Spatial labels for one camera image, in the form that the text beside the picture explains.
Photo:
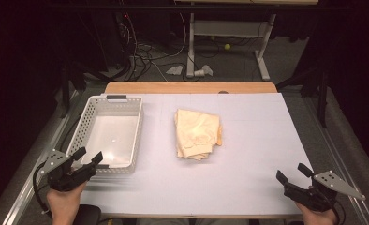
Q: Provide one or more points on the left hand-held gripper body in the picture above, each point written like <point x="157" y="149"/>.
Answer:
<point x="58" y="179"/>

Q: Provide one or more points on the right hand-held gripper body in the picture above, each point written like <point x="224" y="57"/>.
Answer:
<point x="317" y="195"/>

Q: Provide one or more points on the white perforated plastic basket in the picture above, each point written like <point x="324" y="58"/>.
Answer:
<point x="110" y="137"/>

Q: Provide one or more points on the cream cloth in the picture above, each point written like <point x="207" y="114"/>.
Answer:
<point x="196" y="132"/>

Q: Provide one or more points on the person's right hand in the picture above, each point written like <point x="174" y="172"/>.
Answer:
<point x="317" y="217"/>

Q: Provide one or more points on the person's left hand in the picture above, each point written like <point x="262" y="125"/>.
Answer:
<point x="64" y="201"/>

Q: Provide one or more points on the black chair seat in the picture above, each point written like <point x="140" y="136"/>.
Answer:
<point x="89" y="215"/>

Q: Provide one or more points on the white table mat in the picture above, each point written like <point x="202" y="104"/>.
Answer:
<point x="251" y="140"/>

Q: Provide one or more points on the black metal stand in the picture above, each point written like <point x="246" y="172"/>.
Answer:
<point x="65" y="90"/>
<point x="322" y="100"/>

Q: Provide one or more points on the wooden table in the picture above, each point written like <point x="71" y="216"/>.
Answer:
<point x="188" y="87"/>

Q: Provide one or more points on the crumpled white paper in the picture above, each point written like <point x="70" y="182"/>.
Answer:
<point x="203" y="71"/>
<point x="175" y="70"/>

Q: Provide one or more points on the yellow ball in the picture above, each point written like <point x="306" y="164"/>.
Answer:
<point x="227" y="46"/>

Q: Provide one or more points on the metal floor rail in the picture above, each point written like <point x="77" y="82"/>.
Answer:
<point x="32" y="181"/>
<point x="335" y="146"/>

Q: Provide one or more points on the white metal desk frame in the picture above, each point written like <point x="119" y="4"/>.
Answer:
<point x="229" y="28"/>

